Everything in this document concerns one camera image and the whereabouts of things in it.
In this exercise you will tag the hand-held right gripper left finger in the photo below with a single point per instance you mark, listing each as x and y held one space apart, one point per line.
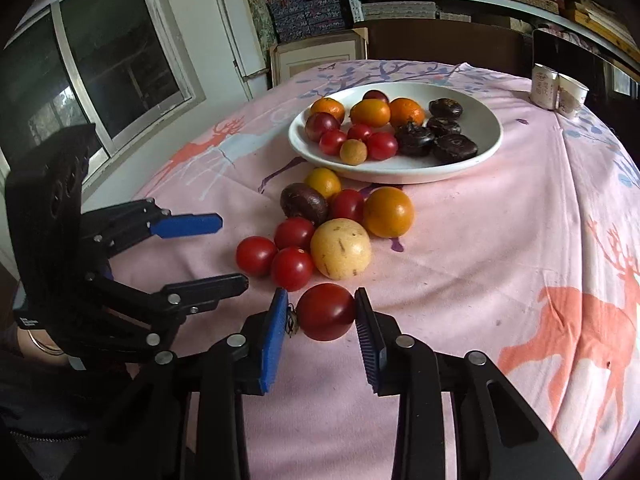
272 345

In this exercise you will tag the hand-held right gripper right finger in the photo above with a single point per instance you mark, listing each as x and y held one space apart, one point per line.
370 355

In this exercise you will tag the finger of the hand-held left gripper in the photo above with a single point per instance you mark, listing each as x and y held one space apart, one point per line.
185 225
210 290

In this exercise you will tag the red cherry tomato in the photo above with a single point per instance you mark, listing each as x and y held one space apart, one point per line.
292 232
360 132
291 268
326 311
332 141
256 256
346 205
381 146

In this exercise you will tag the purple red plum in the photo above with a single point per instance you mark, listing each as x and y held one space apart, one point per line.
376 96
321 126

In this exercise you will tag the small tan longan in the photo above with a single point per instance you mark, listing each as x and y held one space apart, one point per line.
352 151

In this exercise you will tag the round orange mandarin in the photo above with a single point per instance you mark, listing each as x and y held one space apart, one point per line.
327 108
406 111
388 211

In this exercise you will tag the smooth orange kumquat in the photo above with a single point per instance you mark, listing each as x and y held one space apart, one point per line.
370 112

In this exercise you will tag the dark brown water chestnut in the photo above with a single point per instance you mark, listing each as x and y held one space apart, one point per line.
442 125
445 107
455 147
414 138

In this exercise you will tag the white ceramic plate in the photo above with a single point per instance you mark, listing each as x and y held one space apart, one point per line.
480 125

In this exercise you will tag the person's left forearm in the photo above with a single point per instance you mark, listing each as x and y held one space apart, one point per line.
40 410

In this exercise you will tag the yellow passion fruit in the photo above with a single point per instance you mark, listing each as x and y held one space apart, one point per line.
341 248

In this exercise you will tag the dark purple passion fruit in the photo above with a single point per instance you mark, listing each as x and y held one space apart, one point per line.
303 203

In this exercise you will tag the pink deer print tablecloth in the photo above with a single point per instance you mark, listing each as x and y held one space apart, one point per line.
450 260

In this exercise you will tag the small yellow orange kumquat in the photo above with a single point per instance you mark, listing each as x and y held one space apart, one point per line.
322 182

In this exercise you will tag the white framed window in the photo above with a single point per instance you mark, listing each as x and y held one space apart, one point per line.
120 55

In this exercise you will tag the white leaning boards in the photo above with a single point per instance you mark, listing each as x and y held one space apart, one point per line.
235 35

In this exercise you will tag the pale wooden framed panel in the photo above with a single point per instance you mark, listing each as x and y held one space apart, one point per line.
315 57

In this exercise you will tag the green patterned board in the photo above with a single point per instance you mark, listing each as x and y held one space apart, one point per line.
257 15

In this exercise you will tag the stack of blue patterned boxes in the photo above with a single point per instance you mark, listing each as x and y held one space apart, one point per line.
305 15

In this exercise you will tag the white metal shelf rack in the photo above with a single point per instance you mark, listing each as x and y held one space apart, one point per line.
356 5

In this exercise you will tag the brown wooden board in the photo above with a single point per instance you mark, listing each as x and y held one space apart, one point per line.
440 42

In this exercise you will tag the pale drink can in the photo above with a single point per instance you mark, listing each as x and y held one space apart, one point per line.
544 87

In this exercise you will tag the white paper cup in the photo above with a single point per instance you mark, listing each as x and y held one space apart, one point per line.
571 97

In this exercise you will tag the stack of wooden flat boxes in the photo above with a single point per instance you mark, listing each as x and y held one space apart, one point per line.
600 15

